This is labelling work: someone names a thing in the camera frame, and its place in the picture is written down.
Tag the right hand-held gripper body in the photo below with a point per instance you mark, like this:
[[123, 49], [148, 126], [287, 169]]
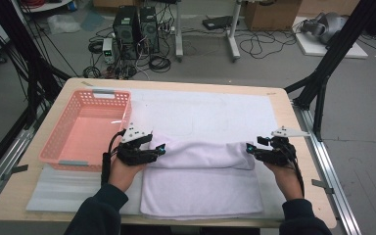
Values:
[[279, 156]]

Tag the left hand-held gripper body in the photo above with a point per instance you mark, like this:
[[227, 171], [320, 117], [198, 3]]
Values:
[[132, 156]]

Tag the pink plastic basket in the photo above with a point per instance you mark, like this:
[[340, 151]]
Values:
[[88, 137]]

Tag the lilac printed towel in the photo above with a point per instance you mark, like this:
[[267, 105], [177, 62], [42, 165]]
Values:
[[202, 186]]

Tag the person's left hand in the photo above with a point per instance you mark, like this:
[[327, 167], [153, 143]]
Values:
[[122, 174]]

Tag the person's right hand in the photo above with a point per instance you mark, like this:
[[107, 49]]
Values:
[[287, 182]]

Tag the white grid mat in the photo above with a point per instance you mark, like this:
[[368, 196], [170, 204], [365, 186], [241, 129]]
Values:
[[192, 111]]

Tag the grey bench power supply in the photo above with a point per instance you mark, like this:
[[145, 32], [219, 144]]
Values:
[[107, 49]]

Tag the white floor board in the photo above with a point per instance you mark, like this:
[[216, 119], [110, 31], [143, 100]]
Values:
[[313, 49]]

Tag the white metal stand leg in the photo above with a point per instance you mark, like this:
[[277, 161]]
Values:
[[233, 36], [179, 32]]

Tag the slim black computer tower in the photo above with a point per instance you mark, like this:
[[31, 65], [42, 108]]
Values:
[[148, 29]]

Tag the large black computer tower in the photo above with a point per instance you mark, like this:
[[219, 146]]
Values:
[[125, 29]]

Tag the white power strip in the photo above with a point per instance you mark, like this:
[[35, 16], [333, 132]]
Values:
[[166, 28]]

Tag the cardboard box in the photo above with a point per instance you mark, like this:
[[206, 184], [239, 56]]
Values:
[[271, 16]]

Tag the black flat device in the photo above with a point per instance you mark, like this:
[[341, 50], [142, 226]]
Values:
[[217, 22]]

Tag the teal sheet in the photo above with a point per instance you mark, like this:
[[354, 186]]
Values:
[[92, 21]]

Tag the grey headset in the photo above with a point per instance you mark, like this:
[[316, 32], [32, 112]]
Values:
[[328, 26]]

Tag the clear plastic bag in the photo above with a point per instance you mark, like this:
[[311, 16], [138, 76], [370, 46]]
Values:
[[62, 24]]

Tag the aluminium rail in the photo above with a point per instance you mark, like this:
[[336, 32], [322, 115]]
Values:
[[3, 166], [326, 169]]

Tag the grey metal bracket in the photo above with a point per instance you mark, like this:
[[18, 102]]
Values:
[[321, 184], [19, 169]]

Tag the black metal frame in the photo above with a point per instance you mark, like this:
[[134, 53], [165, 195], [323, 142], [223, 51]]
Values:
[[37, 71], [329, 55]]

